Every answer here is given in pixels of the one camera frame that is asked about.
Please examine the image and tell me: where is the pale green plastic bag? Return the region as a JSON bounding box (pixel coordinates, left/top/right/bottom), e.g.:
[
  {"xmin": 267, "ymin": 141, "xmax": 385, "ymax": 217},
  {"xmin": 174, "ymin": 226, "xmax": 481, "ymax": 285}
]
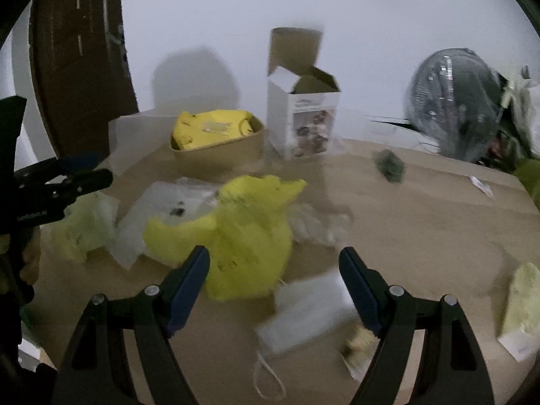
[{"xmin": 53, "ymin": 192, "xmax": 121, "ymax": 262}]

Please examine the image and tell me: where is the pale green tissue pack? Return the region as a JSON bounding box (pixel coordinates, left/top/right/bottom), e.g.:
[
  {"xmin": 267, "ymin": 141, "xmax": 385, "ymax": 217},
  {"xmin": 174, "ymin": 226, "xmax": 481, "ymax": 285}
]
[{"xmin": 497, "ymin": 262, "xmax": 540, "ymax": 362}]

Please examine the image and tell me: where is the plastic-wrapped electric fan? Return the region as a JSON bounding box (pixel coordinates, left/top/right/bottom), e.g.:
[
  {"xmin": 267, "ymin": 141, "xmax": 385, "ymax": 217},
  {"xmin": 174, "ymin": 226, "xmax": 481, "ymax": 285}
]
[{"xmin": 403, "ymin": 48, "xmax": 507, "ymax": 163}]

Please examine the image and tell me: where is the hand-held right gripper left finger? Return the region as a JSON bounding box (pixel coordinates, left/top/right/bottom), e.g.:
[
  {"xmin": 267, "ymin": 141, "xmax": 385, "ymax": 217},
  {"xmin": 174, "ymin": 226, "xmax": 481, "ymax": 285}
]
[{"xmin": 53, "ymin": 245, "xmax": 211, "ymax": 405}]

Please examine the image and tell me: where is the white printed carton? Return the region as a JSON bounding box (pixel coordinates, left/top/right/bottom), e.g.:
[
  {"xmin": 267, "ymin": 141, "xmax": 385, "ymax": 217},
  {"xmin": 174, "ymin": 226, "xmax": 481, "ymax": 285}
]
[{"xmin": 267, "ymin": 65, "xmax": 342, "ymax": 161}]

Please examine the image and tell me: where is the small clear plastic wrapper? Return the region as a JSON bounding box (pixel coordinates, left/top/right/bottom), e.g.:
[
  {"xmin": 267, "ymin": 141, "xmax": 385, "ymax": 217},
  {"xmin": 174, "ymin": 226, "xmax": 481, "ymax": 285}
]
[{"xmin": 290, "ymin": 202, "xmax": 353, "ymax": 248}]

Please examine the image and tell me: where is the brown wooden door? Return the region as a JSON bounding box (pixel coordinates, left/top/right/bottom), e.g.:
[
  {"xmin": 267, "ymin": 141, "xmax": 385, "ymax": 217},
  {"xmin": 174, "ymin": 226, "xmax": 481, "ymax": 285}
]
[{"xmin": 29, "ymin": 0, "xmax": 140, "ymax": 158}]

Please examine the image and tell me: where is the yellow plastic bag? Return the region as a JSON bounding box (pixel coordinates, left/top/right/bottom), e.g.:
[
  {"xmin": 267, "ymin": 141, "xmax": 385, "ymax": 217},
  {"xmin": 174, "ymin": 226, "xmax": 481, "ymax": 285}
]
[{"xmin": 143, "ymin": 175, "xmax": 308, "ymax": 302}]

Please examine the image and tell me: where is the white face mask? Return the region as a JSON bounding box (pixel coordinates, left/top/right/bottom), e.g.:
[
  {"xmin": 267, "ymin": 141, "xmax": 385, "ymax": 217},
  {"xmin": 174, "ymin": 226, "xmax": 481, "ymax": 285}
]
[{"xmin": 253, "ymin": 272, "xmax": 360, "ymax": 401}]

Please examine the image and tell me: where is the low brown cardboard box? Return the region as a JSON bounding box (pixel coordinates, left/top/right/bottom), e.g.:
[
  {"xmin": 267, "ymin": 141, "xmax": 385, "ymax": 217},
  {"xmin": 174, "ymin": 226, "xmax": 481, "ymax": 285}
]
[{"xmin": 169, "ymin": 124, "xmax": 266, "ymax": 170}]

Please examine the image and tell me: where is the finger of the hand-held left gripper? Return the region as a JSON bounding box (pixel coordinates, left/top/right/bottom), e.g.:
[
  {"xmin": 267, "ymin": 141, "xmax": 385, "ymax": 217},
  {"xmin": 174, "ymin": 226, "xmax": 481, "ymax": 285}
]
[
  {"xmin": 17, "ymin": 169, "xmax": 114, "ymax": 225},
  {"xmin": 15, "ymin": 152, "xmax": 101, "ymax": 191}
]

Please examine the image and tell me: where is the small dark green object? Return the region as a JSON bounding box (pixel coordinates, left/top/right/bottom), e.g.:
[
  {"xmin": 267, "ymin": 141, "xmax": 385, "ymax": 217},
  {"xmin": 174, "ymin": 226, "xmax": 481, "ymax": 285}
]
[{"xmin": 373, "ymin": 148, "xmax": 406, "ymax": 184}]

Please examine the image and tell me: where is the large clear plastic bag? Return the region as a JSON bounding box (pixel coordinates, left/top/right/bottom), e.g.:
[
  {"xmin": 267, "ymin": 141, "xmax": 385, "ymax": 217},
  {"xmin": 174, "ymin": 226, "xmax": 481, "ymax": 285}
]
[{"xmin": 113, "ymin": 177, "xmax": 224, "ymax": 269}]

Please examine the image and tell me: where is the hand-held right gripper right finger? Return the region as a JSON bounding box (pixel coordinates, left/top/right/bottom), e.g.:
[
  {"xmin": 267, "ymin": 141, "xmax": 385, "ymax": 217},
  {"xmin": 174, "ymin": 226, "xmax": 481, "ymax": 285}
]
[{"xmin": 339, "ymin": 247, "xmax": 494, "ymax": 405}]

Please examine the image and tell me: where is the pale plastic wrap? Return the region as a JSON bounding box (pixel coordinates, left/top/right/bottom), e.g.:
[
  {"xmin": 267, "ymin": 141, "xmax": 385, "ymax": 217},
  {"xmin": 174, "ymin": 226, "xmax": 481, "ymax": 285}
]
[{"xmin": 501, "ymin": 66, "xmax": 540, "ymax": 155}]

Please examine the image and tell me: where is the yellow bag in cardboard box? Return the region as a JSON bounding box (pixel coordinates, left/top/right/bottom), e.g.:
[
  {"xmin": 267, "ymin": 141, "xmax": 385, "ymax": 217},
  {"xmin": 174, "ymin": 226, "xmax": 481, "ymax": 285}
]
[{"xmin": 171, "ymin": 110, "xmax": 254, "ymax": 151}]

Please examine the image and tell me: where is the small white packet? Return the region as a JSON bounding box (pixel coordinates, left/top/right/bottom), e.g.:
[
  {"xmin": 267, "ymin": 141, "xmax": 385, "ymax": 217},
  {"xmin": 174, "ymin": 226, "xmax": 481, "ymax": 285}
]
[{"xmin": 469, "ymin": 175, "xmax": 494, "ymax": 198}]

